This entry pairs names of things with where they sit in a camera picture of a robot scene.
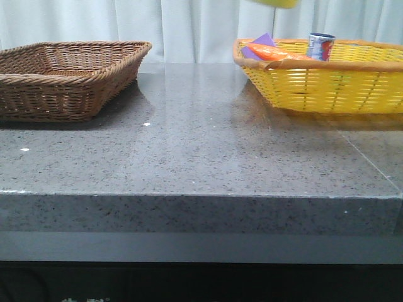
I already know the yellow tape roll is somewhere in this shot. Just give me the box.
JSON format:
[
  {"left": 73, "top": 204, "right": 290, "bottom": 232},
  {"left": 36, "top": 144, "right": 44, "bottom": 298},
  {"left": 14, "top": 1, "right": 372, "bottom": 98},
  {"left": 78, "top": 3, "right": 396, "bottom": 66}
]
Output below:
[{"left": 252, "top": 0, "right": 298, "bottom": 9}]

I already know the orange toy carrot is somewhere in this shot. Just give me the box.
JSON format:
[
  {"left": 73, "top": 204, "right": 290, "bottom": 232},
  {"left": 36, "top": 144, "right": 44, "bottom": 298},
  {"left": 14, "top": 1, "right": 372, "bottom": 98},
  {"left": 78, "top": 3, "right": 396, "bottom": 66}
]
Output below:
[{"left": 246, "top": 43, "right": 314, "bottom": 61}]

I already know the white curtain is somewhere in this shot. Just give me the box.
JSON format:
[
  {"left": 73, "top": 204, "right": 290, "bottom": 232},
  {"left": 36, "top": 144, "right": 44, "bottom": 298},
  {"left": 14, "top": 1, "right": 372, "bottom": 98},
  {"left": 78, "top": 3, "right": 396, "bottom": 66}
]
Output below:
[{"left": 1, "top": 1, "right": 402, "bottom": 64}]

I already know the purple foam piece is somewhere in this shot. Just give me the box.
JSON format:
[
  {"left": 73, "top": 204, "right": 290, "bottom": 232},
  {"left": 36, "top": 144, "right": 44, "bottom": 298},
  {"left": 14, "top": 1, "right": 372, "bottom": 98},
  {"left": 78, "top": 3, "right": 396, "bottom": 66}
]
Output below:
[{"left": 241, "top": 33, "right": 276, "bottom": 60}]

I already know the red blue drink can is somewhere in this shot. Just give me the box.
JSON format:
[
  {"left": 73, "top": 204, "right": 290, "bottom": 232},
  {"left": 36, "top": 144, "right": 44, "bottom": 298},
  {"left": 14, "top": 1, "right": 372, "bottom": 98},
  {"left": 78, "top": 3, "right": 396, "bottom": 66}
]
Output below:
[{"left": 306, "top": 33, "right": 336, "bottom": 62}]

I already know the brown wicker basket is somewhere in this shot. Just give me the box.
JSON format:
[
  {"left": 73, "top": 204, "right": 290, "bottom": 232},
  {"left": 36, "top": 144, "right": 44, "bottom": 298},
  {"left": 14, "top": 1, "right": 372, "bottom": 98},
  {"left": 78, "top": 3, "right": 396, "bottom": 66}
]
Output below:
[{"left": 1, "top": 41, "right": 152, "bottom": 123}]

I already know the yellow woven plastic basket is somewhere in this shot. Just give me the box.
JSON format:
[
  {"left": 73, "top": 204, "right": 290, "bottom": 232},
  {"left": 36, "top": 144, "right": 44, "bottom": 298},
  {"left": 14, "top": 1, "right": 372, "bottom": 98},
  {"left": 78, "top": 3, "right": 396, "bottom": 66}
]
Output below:
[{"left": 232, "top": 39, "right": 402, "bottom": 114}]

